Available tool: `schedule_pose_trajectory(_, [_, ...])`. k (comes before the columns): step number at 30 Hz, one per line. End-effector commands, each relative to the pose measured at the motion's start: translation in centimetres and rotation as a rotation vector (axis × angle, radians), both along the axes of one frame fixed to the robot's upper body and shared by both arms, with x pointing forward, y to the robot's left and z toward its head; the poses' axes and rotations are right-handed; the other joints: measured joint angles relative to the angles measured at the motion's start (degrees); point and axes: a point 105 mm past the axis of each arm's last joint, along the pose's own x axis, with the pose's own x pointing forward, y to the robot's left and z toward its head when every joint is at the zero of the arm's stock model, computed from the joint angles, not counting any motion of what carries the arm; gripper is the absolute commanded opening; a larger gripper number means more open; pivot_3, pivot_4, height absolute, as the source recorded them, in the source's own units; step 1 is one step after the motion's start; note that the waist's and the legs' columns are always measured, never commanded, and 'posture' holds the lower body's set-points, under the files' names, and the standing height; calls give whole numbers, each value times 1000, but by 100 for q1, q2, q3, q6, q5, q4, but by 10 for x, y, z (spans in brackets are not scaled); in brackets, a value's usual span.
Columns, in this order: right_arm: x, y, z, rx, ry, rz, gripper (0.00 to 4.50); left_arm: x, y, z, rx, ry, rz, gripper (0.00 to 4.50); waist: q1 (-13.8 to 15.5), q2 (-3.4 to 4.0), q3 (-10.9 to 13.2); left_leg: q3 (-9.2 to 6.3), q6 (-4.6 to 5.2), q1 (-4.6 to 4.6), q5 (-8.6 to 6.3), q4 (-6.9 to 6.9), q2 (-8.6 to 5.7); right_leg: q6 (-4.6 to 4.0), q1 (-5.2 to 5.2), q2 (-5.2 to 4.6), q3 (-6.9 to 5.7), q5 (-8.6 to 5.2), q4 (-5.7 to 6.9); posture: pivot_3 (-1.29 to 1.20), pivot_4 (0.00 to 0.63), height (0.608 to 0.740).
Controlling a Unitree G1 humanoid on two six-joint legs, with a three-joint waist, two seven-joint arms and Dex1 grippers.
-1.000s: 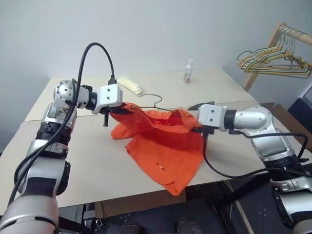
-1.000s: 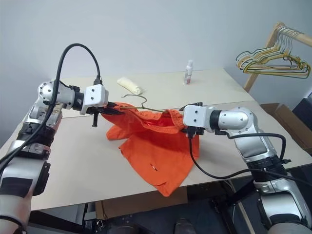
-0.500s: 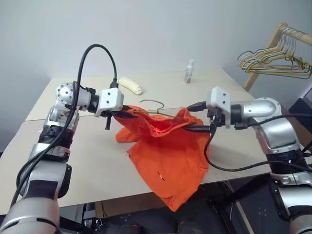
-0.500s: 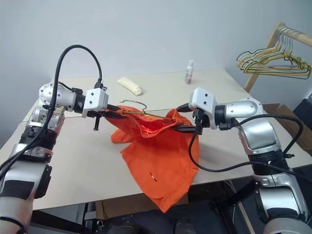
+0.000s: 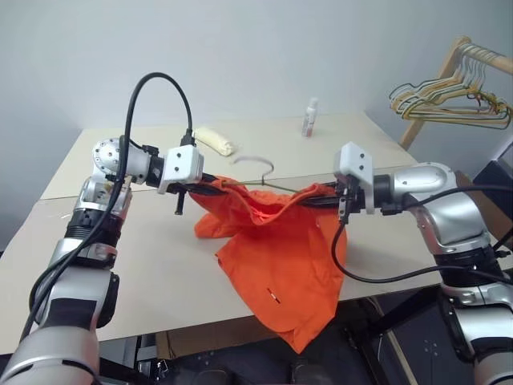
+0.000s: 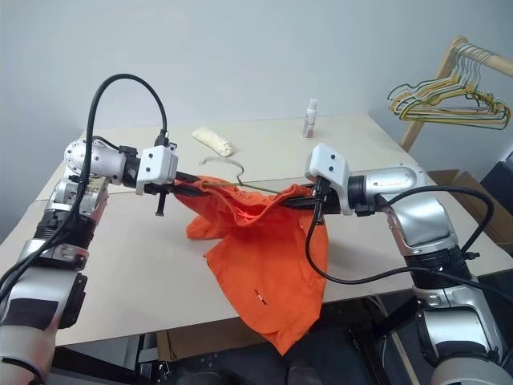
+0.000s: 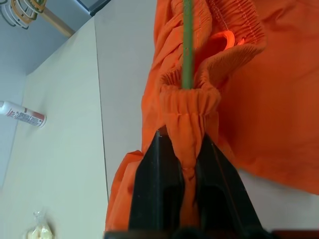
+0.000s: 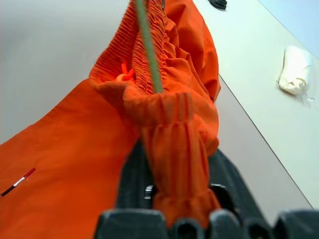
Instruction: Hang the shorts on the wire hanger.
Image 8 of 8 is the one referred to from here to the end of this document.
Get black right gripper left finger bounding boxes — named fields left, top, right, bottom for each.
left=116, top=140, right=157, bottom=211

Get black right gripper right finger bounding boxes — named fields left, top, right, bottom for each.
left=207, top=148, right=273, bottom=225

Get orange shorts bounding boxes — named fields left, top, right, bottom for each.
left=0, top=0, right=223, bottom=239

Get green wire hanger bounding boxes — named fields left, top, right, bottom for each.
left=135, top=0, right=164, bottom=95

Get rolled cream cloth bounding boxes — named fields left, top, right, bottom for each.
left=275, top=45, right=315, bottom=102

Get black handled scissors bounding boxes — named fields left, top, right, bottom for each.
left=208, top=0, right=228, bottom=11

